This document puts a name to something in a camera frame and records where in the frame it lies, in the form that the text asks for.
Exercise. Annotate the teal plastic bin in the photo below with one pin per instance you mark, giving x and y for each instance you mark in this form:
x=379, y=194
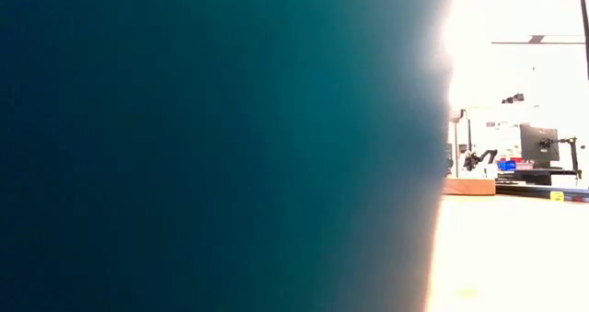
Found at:
x=184, y=146

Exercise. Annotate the small orange die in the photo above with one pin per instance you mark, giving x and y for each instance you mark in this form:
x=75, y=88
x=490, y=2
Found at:
x=557, y=196

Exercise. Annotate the white shade wooden base lamp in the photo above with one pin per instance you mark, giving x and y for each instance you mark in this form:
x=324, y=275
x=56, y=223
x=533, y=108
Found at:
x=469, y=186

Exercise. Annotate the blue storage bin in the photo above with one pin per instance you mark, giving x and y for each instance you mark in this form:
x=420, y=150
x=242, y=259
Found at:
x=507, y=165

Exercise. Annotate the black hanging track light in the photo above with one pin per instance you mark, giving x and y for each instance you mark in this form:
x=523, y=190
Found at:
x=513, y=99

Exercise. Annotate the black monitor desk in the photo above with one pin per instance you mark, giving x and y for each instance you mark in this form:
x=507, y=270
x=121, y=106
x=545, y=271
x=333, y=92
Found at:
x=534, y=176

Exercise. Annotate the black computer monitor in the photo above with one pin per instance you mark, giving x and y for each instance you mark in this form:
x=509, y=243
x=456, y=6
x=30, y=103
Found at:
x=536, y=142

